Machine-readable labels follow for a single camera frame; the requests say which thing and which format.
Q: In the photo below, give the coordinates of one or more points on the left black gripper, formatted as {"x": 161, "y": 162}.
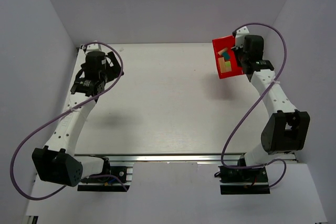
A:
{"x": 112, "y": 64}

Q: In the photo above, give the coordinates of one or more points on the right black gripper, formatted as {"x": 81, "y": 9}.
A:
{"x": 239, "y": 57}

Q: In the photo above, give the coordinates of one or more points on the green wooden cube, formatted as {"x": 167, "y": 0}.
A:
{"x": 227, "y": 64}

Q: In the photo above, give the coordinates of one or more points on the red plastic bin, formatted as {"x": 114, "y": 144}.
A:
{"x": 219, "y": 44}

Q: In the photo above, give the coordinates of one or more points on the teal wooden triangle block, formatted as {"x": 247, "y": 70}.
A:
{"x": 226, "y": 56}

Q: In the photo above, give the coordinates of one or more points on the long natural wooden block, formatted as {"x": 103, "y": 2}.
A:
{"x": 222, "y": 65}

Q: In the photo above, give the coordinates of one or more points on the small natural wooden block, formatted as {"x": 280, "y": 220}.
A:
{"x": 227, "y": 70}

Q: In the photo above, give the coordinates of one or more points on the natural wooden arch block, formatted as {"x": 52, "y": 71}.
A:
{"x": 223, "y": 52}

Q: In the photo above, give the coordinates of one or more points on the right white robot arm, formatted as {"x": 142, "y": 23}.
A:
{"x": 287, "y": 127}

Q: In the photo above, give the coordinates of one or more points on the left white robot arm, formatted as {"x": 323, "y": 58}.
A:
{"x": 56, "y": 162}

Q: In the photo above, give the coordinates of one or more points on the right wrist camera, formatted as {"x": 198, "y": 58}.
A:
{"x": 241, "y": 33}

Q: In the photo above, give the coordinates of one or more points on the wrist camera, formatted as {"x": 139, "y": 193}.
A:
{"x": 93, "y": 46}
{"x": 241, "y": 33}

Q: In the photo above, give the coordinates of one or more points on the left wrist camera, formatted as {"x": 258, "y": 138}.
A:
{"x": 93, "y": 46}

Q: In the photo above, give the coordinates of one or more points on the aluminium table frame rail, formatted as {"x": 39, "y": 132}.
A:
{"x": 215, "y": 157}

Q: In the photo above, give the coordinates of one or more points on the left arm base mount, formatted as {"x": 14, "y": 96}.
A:
{"x": 117, "y": 180}

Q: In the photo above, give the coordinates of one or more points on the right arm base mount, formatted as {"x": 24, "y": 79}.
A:
{"x": 243, "y": 181}

